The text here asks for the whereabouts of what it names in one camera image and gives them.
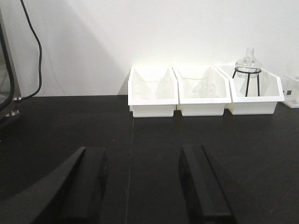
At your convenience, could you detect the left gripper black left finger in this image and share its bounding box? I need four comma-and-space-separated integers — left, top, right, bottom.
0, 147, 108, 224

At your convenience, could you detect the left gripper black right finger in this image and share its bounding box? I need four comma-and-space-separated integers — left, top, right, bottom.
178, 144, 237, 224

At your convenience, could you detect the middle white storage bin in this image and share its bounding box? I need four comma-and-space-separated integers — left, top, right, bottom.
172, 65, 231, 116

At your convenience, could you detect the white storage bin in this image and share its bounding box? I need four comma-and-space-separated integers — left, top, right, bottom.
172, 65, 231, 116
215, 64, 285, 115
128, 66, 179, 118

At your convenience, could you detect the glass beaker in middle bin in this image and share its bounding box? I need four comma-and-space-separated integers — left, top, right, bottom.
184, 77, 215, 98

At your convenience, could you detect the left white storage bin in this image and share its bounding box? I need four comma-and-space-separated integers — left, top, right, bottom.
128, 66, 179, 118

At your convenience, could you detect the right white storage bin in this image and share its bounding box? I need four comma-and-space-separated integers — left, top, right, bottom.
215, 64, 285, 115

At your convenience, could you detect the steel glass-door lab appliance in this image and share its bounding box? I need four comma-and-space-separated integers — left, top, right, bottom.
0, 14, 21, 129

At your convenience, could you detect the round clear glass flask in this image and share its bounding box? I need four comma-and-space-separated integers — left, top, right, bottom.
235, 48, 262, 72

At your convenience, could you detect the black wire tripod stand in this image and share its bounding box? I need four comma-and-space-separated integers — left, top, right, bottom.
232, 67, 262, 97

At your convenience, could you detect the black power cable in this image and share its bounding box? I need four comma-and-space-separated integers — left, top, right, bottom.
14, 0, 43, 101

